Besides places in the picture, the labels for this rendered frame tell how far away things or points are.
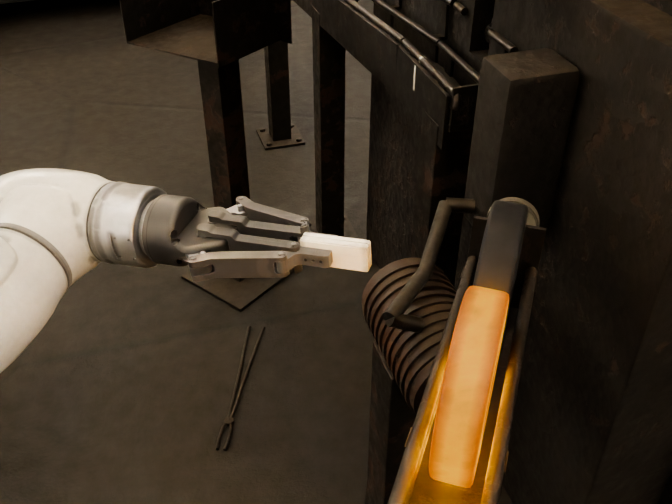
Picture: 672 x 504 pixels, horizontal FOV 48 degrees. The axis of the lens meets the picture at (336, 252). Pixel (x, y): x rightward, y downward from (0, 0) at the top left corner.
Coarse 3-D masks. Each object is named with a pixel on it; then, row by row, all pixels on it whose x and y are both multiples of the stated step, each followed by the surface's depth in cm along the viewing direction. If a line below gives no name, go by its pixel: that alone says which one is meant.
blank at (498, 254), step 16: (496, 208) 68; (512, 208) 68; (496, 224) 66; (512, 224) 66; (496, 240) 65; (512, 240) 65; (480, 256) 65; (496, 256) 64; (512, 256) 64; (480, 272) 64; (496, 272) 64; (512, 272) 64; (496, 288) 64; (512, 288) 67
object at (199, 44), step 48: (144, 0) 149; (192, 0) 159; (240, 0) 134; (288, 0) 144; (192, 48) 144; (240, 48) 139; (240, 96) 156; (240, 144) 161; (240, 192) 168; (240, 288) 179
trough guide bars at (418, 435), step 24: (528, 288) 75; (456, 312) 71; (528, 312) 71; (432, 384) 62; (504, 384) 63; (432, 408) 60; (504, 408) 60; (504, 432) 58; (408, 456) 55; (504, 456) 56; (408, 480) 54
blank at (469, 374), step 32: (480, 288) 58; (480, 320) 54; (448, 352) 53; (480, 352) 52; (448, 384) 52; (480, 384) 51; (448, 416) 52; (480, 416) 51; (448, 448) 53; (480, 448) 61; (448, 480) 55
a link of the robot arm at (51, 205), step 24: (48, 168) 84; (0, 192) 81; (24, 192) 79; (48, 192) 79; (72, 192) 79; (96, 192) 79; (0, 216) 78; (24, 216) 77; (48, 216) 77; (72, 216) 78; (48, 240) 76; (72, 240) 78; (72, 264) 78; (96, 264) 83
